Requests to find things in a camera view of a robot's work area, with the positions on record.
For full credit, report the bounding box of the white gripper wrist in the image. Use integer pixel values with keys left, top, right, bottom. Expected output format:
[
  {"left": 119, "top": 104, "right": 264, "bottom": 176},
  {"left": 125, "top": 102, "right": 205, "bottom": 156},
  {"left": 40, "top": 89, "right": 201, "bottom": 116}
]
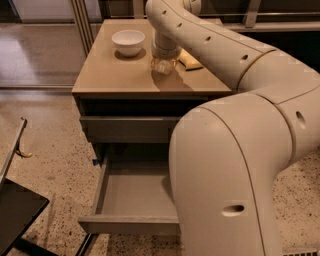
[{"left": 151, "top": 31, "right": 182, "bottom": 60}]

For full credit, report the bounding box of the clear plastic water bottle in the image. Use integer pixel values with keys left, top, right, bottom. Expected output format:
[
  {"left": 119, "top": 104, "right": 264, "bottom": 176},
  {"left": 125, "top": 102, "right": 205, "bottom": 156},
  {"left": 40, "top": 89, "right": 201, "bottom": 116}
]
[{"left": 151, "top": 56, "right": 177, "bottom": 75}]

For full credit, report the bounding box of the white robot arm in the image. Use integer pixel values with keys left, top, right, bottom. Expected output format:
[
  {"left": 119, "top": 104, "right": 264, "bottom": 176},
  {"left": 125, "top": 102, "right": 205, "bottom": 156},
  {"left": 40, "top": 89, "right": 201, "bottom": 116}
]
[{"left": 146, "top": 0, "right": 320, "bottom": 256}]

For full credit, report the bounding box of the tan drawer cabinet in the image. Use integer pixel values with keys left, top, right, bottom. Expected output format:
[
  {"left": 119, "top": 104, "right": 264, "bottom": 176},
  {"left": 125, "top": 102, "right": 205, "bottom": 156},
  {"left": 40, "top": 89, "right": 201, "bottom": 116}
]
[{"left": 71, "top": 18, "right": 233, "bottom": 256}]

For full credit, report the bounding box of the closed grey top drawer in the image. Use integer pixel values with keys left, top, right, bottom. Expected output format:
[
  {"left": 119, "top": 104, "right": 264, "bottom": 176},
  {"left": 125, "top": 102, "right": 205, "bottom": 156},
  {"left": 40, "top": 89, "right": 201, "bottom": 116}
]
[{"left": 80, "top": 116, "right": 179, "bottom": 143}]

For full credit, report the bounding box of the open grey middle drawer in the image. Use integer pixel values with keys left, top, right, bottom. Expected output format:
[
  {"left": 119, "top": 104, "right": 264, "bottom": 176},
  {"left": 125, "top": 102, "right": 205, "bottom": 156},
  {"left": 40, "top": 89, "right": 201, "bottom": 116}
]
[{"left": 78, "top": 143, "right": 180, "bottom": 235}]

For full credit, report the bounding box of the yellow sponge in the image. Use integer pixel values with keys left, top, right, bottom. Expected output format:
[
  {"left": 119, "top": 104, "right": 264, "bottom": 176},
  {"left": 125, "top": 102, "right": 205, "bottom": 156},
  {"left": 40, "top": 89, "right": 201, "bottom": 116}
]
[{"left": 178, "top": 50, "right": 202, "bottom": 71}]

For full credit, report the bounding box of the white ceramic bowl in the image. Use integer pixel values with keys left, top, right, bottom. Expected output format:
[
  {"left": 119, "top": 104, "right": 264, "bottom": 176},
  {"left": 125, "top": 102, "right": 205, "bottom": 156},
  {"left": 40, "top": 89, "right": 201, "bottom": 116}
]
[{"left": 112, "top": 30, "right": 145, "bottom": 57}]

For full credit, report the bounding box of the metal bar with hook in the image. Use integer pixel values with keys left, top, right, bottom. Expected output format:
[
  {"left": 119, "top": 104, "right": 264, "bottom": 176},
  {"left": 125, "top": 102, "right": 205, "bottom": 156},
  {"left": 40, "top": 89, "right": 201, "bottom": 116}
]
[{"left": 0, "top": 117, "right": 32, "bottom": 186}]

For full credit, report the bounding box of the black panel at left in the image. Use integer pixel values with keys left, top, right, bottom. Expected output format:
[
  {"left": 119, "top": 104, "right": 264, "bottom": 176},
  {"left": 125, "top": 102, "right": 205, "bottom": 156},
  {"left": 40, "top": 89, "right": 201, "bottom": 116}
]
[{"left": 0, "top": 179, "right": 49, "bottom": 256}]

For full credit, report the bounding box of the white floor vent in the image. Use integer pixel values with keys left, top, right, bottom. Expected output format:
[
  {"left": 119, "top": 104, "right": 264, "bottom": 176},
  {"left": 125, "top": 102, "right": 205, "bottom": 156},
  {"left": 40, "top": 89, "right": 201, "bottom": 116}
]
[{"left": 283, "top": 247, "right": 320, "bottom": 256}]

